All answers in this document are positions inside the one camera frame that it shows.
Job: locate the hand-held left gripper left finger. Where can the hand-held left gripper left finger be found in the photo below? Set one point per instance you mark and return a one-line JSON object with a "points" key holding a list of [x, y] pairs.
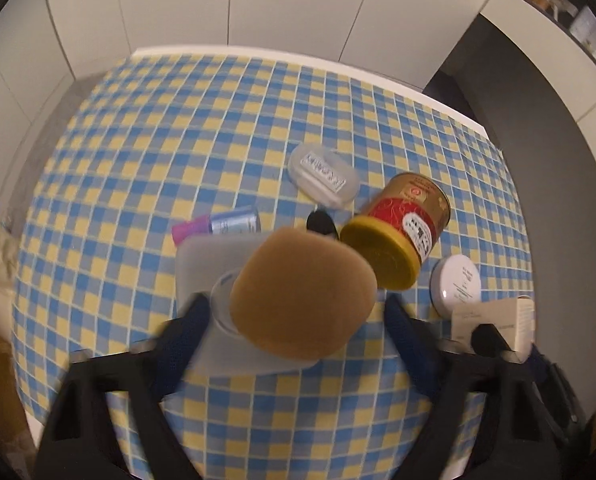
{"points": [[178, 360]]}

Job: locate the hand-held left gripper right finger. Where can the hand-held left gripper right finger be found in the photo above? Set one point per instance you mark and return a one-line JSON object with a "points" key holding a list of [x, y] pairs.
{"points": [[417, 355]]}

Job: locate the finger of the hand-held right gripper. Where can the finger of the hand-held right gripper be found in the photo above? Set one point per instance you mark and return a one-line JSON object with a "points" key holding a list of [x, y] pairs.
{"points": [[492, 342], [557, 395]]}

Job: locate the cream square box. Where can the cream square box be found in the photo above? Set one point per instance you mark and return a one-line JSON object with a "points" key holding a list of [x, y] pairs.
{"points": [[497, 310]]}

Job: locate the white round compact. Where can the white round compact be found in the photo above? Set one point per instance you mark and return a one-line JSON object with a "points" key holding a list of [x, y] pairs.
{"points": [[455, 280]]}

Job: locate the translucent plastic box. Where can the translucent plastic box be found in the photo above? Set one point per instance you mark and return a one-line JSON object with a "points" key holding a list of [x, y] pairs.
{"points": [[198, 260]]}

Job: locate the tan round sponge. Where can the tan round sponge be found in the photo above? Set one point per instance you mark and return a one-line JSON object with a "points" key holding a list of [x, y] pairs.
{"points": [[298, 295]]}

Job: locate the red tin yellow lid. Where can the red tin yellow lid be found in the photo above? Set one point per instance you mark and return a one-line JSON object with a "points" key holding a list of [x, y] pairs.
{"points": [[412, 210]]}

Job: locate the purple pink small tube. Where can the purple pink small tube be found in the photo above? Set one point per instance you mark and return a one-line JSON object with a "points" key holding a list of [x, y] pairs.
{"points": [[233, 222]]}

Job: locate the blue yellow checked tablecloth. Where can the blue yellow checked tablecloth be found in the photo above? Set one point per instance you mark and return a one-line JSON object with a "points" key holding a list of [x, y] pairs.
{"points": [[153, 160]]}

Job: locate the clear drawer organizer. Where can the clear drawer organizer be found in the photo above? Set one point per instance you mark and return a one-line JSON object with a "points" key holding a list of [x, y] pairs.
{"points": [[588, 25]]}

